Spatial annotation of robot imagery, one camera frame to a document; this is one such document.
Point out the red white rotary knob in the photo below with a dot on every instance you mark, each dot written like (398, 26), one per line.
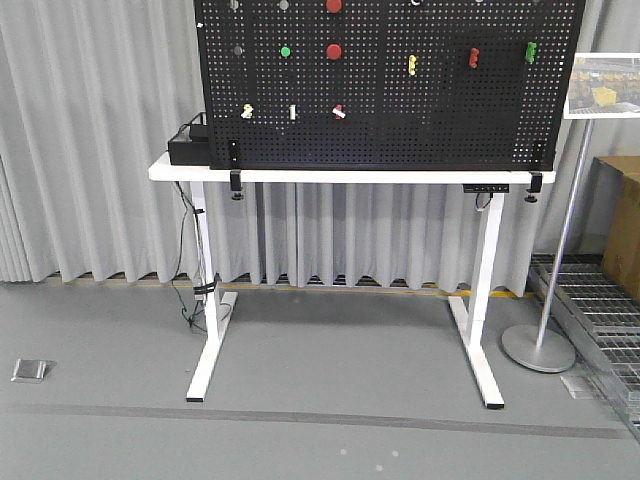
(338, 112)

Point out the yellow rotary knob lower left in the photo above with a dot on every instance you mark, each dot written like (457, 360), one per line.
(247, 112)

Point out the yellow toggle knob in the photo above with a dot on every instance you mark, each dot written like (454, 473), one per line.
(412, 62)

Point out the red toggle knob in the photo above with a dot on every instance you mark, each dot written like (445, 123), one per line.
(474, 58)

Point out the green toggle knob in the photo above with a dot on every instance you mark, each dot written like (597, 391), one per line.
(531, 52)

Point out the black electronics box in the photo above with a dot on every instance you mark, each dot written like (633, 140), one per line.
(190, 145)

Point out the desk height control panel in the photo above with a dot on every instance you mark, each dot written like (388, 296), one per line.
(485, 188)

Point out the black perforated pegboard panel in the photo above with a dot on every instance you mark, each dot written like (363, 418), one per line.
(446, 117)

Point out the white height-adjustable desk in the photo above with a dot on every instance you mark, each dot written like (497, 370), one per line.
(469, 318)

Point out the lower large red button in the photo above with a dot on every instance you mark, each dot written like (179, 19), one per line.
(334, 51)

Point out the large red button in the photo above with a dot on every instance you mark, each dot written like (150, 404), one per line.
(334, 51)
(334, 6)

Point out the right black table clamp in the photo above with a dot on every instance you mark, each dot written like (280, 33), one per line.
(536, 176)

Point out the upper large red button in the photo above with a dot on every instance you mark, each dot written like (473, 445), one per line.
(334, 6)

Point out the silver sign stand pole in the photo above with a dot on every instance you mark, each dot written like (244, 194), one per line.
(537, 348)

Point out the metal grating platform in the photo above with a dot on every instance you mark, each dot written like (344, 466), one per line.
(601, 322)

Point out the brown cardboard box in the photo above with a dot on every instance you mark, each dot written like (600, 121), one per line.
(621, 256)

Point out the metal floor outlet plate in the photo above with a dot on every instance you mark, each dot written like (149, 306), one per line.
(31, 370)

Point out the printed photo sign board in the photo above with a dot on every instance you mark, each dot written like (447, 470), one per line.
(603, 86)

